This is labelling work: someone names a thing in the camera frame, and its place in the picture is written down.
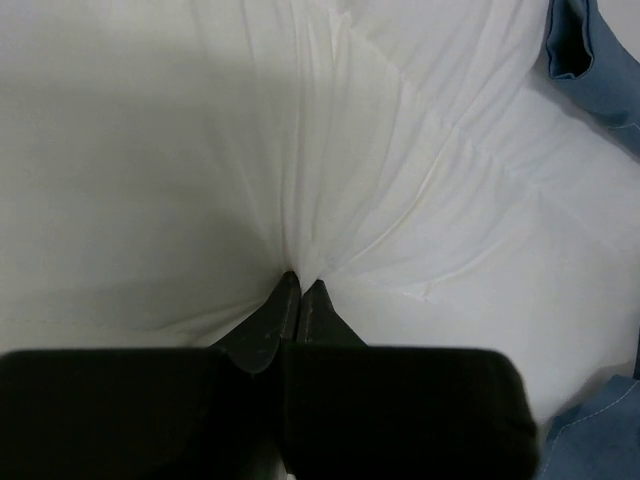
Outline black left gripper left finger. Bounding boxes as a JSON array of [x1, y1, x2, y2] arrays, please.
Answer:
[[1, 272, 301, 479]]

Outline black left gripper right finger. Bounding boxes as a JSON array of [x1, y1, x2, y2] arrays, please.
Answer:
[[280, 281, 539, 479]]

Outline white pillow yellow trim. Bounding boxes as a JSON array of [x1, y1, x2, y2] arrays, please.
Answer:
[[1, 1, 639, 422]]

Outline blue cartoon print pillowcase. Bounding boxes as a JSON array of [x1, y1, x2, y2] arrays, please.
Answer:
[[537, 1, 639, 479]]

